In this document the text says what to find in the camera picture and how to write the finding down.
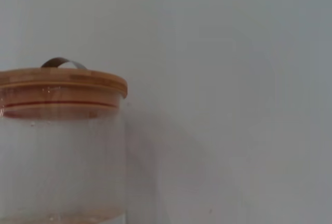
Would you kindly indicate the wooden jar lid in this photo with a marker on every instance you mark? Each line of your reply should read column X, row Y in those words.
column 62, row 86

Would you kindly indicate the glass drink dispenser jar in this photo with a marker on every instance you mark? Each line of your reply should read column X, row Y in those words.
column 64, row 156

